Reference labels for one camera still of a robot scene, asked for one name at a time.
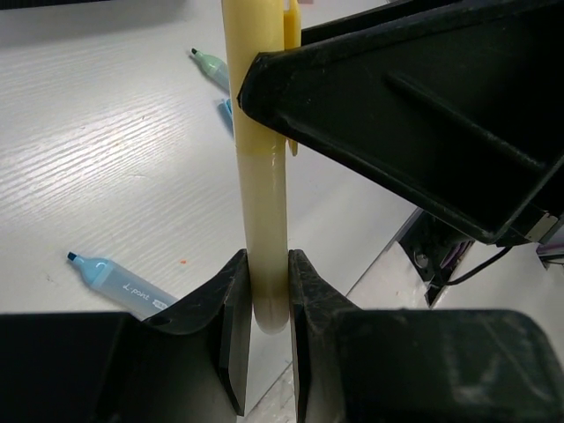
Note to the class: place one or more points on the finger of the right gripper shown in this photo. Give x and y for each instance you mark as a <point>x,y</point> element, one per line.
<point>456,106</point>

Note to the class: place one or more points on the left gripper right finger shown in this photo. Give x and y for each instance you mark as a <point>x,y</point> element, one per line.
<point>407,365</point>

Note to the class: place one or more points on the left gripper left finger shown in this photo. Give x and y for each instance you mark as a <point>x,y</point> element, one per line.
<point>188,363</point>

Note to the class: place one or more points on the light blue highlighter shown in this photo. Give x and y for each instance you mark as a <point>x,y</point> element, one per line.
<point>112,281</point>

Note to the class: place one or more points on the yellow highlighter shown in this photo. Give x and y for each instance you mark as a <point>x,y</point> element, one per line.
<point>253,27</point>

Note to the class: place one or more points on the blue highlighter cap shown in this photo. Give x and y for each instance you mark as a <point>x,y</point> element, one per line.
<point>225,111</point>

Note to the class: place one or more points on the green grey highlighter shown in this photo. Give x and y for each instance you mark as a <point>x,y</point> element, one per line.
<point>213,68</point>

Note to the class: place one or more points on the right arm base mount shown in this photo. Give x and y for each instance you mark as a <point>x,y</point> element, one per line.
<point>449,270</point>

